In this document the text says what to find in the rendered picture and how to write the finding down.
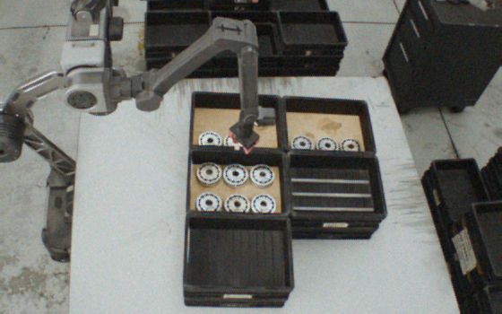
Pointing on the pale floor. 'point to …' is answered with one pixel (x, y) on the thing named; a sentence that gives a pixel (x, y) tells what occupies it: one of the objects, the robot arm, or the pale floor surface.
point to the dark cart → (444, 47)
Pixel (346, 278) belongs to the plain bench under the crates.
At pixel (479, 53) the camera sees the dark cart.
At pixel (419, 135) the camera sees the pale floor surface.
